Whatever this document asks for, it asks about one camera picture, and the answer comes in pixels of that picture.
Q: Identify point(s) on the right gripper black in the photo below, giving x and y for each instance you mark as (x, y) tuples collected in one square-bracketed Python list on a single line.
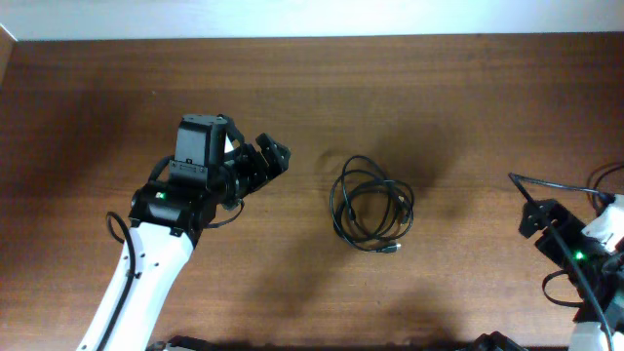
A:
[(567, 222)]

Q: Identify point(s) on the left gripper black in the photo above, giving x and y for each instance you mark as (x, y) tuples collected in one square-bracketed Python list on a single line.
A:
[(275, 163)]

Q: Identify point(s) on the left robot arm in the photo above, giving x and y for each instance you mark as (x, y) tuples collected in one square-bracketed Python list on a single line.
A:
[(158, 238)]

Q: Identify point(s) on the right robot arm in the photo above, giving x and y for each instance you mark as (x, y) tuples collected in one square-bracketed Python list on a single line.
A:
[(599, 317)]

